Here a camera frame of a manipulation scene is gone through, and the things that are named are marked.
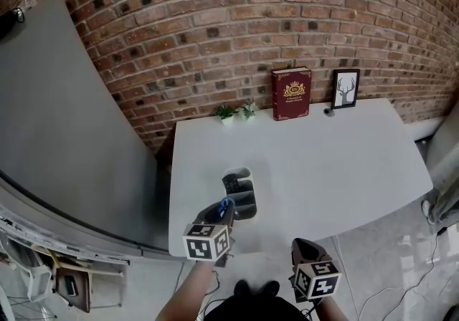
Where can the white plastic container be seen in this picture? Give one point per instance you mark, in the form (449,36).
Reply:
(39,282)

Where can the person's left forearm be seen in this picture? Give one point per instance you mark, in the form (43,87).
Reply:
(183,294)

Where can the small pale-leaved potted plant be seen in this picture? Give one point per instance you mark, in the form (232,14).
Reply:
(248,111)

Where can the small black round object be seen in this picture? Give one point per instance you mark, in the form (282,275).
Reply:
(329,112)

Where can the person's left black shoe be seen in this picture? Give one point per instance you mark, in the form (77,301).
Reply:
(244,289)

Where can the black remote control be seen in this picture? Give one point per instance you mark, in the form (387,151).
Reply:
(231,183)

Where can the person's right forearm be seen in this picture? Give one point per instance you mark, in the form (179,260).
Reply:
(333,310)

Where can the white desk organizer tray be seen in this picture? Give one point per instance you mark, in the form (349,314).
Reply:
(247,187)

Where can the black object on partition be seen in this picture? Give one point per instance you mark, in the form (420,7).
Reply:
(9,22)

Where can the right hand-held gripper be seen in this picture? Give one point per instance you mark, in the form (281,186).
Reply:
(317,280)

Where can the person's right black shoe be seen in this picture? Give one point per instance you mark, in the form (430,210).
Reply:
(269,289)

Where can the black picture frame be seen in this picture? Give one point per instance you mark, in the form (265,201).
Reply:
(345,88)

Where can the person's black trousers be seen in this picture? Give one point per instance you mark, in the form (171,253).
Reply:
(254,310)

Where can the red hardcover book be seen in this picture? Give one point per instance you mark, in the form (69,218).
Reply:
(291,95)

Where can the white desk with drawers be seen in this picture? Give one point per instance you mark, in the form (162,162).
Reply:
(322,169)

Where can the person's black shoe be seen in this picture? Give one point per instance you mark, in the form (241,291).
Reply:
(269,289)
(244,289)

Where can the grey curved partition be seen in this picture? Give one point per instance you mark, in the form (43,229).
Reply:
(54,133)

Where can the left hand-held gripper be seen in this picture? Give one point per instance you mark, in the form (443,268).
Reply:
(206,242)

